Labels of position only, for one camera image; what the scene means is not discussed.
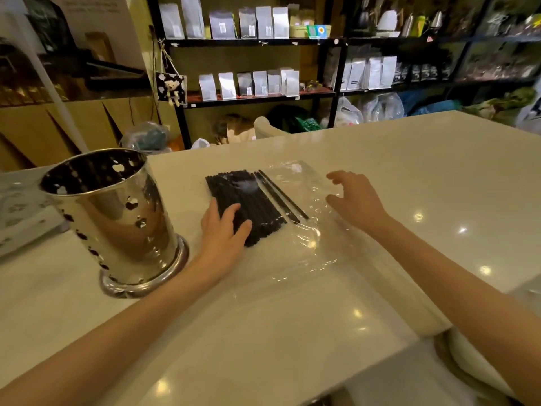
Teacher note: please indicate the person's left hand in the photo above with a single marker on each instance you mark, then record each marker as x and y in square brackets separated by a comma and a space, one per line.
[217, 245]

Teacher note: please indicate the person's right hand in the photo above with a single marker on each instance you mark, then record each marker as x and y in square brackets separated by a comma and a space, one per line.
[359, 202]

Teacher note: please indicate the person's left thumb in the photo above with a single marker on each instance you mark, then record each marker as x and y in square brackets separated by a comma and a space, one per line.
[243, 232]

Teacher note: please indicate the person's right thumb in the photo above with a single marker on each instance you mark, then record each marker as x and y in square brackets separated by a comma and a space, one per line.
[336, 202]

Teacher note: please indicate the bundle of black straws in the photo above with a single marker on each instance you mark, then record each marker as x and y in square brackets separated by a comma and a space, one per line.
[253, 198]

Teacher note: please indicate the person's left forearm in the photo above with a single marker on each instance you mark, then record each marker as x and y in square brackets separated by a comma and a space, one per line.
[110, 338]

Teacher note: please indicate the person's right forearm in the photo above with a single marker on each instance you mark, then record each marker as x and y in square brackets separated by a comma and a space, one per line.
[460, 300]

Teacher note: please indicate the clear plastic bag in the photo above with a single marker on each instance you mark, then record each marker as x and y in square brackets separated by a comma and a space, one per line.
[312, 232]

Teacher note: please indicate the green plastic bag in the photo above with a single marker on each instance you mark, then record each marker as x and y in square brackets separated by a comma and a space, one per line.
[307, 124]

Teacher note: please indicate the crumpled clear plastic bags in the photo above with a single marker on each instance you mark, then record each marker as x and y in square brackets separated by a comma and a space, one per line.
[372, 109]

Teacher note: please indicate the white chair back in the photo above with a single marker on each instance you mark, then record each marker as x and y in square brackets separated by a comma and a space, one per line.
[266, 128]

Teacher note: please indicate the perforated steel cylinder holder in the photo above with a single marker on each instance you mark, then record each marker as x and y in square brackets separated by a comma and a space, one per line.
[118, 219]

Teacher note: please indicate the row of white labelled pouches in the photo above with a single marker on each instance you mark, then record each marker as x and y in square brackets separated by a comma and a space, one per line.
[370, 73]

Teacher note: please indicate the blue plastic bag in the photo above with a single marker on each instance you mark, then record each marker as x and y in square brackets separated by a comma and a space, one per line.
[431, 106]

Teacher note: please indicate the grey plastic bag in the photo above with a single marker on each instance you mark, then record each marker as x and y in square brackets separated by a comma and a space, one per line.
[146, 137]

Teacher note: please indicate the row of silver pouches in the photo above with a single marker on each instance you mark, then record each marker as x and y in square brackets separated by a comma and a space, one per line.
[249, 23]
[249, 85]

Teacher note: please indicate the row of small black packets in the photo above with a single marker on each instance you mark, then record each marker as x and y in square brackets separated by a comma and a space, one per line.
[422, 72]

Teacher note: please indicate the hanging teddy bear ornament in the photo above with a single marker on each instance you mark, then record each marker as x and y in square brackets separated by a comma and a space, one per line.
[171, 89]

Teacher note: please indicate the yellow-green boxes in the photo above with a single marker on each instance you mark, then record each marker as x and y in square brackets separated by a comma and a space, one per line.
[308, 27]

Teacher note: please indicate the black metal shelf unit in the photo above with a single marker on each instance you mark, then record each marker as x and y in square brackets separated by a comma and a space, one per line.
[456, 37]
[253, 42]

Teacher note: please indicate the white kettle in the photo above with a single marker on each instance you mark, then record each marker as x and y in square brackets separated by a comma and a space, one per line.
[387, 21]

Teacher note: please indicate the green bottle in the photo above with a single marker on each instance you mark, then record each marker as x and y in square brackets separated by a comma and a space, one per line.
[418, 25]

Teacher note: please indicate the white patterned tray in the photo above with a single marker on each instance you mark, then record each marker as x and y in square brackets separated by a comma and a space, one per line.
[21, 211]

